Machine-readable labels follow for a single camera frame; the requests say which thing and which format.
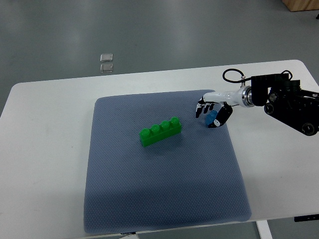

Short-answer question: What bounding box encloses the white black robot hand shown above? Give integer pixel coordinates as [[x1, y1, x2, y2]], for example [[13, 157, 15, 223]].
[[195, 86, 254, 126]]

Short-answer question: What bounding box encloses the blue toy block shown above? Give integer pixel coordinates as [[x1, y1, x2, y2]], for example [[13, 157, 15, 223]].
[[205, 110, 220, 128]]

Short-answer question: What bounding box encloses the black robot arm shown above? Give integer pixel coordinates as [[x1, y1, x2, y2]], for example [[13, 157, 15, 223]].
[[250, 70, 319, 136]]

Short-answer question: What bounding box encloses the green four-stud toy block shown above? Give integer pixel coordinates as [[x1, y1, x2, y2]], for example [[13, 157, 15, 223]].
[[139, 117, 182, 147]]

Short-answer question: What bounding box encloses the blue-grey textured mat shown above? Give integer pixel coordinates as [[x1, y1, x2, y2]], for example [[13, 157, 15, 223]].
[[84, 90, 251, 234]]

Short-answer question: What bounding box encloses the wooden furniture corner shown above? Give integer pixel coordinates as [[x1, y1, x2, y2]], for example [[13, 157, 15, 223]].
[[282, 0, 319, 12]]

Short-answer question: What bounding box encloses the white table leg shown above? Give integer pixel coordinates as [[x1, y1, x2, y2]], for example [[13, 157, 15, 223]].
[[256, 220, 273, 239]]

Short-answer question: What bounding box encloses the black table control panel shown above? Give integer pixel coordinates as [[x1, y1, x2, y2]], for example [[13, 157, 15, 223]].
[[294, 214, 319, 222]]

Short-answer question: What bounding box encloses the upper metal floor plate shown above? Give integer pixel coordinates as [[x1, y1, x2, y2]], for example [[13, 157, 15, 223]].
[[100, 53, 113, 62]]

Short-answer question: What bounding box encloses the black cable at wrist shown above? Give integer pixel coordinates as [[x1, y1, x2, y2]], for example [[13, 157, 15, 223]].
[[222, 68, 252, 88]]

